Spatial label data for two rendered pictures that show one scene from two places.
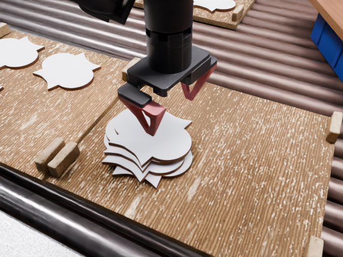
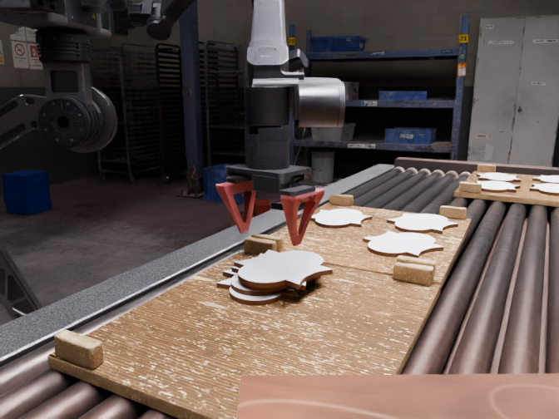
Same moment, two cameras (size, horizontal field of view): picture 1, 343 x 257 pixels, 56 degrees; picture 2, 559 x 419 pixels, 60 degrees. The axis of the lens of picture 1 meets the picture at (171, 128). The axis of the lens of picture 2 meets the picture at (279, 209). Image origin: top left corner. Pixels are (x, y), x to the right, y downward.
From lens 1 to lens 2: 0.76 m
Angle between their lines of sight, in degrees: 82
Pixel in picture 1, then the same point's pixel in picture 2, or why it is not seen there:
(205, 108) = (352, 318)
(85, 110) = (334, 256)
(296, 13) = not seen: outside the picture
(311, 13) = not seen: outside the picture
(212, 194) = (200, 313)
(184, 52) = (249, 149)
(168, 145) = (258, 272)
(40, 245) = (190, 261)
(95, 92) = (368, 258)
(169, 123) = (294, 273)
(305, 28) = not seen: outside the picture
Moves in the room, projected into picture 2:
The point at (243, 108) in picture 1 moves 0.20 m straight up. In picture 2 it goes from (360, 349) to (368, 174)
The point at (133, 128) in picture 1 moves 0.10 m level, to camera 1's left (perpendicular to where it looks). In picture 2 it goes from (286, 258) to (288, 238)
